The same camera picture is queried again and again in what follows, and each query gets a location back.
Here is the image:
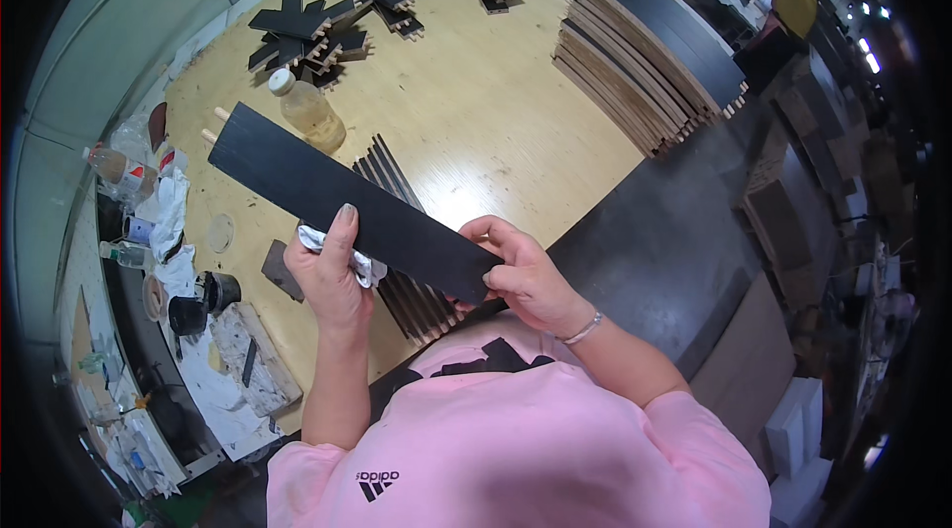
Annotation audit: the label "large dark grey panel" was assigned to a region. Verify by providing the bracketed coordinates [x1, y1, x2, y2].
[476, 95, 769, 382]

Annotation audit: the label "tape roll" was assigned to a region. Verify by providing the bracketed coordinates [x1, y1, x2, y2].
[140, 273, 169, 323]

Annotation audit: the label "silver bracelet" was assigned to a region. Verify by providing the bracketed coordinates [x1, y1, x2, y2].
[558, 310, 604, 347]

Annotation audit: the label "brown flat board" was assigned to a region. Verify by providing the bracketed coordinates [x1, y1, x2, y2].
[687, 271, 797, 449]

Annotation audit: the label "clear bottle with white cap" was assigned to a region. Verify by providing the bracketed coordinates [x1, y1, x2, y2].
[268, 67, 348, 156]

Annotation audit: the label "small clear plastic bottle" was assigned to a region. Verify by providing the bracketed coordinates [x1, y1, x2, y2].
[98, 239, 154, 271]

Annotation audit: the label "cluttered work shelf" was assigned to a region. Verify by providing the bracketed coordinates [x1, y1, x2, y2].
[51, 335, 227, 501]

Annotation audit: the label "person's right hand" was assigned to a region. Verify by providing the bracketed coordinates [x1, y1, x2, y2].
[454, 216, 590, 340]

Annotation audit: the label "person's body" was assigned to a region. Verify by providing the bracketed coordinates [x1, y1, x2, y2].
[265, 311, 773, 528]

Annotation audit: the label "white foam blocks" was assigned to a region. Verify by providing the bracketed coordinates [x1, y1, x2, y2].
[764, 376, 835, 528]

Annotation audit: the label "large stack of wooden panels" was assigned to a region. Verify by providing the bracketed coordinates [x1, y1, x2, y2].
[551, 0, 749, 159]

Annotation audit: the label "row of black slats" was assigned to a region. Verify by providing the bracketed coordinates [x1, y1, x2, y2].
[351, 133, 467, 348]

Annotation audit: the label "stacks of brown boards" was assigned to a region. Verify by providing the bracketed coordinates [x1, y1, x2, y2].
[741, 45, 919, 358]

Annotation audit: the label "person's left hand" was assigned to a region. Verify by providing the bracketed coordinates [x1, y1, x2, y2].
[283, 203, 376, 334]

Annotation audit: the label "long black wooden board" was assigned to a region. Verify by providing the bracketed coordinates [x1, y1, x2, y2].
[201, 102, 506, 306]

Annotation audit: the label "crumpled white rag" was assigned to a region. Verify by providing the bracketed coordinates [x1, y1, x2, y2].
[147, 167, 197, 300]

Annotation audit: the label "plastic bottle with red label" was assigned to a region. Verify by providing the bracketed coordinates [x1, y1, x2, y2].
[81, 146, 159, 195]

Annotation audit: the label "dark sandpaper piece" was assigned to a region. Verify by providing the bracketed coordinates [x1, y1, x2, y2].
[259, 238, 306, 304]

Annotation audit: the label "paint-stained sanding block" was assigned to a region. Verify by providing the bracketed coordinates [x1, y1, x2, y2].
[209, 302, 304, 419]

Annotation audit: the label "clear round lid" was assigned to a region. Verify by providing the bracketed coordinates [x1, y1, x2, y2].
[204, 213, 237, 255]

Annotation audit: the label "clear plastic bag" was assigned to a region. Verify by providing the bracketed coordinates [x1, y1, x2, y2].
[107, 110, 162, 166]

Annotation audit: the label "black cup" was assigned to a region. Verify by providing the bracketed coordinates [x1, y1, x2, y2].
[195, 271, 243, 315]
[167, 295, 210, 338]

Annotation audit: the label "white cloth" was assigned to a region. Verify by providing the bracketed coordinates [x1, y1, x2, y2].
[297, 224, 388, 290]

